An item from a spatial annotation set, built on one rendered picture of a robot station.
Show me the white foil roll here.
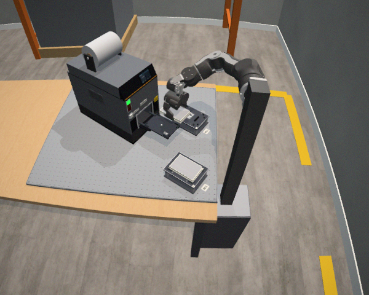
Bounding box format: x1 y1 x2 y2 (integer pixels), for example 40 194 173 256
82 31 122 68

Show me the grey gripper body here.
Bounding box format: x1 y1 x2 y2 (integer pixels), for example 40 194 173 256
164 84 189 110

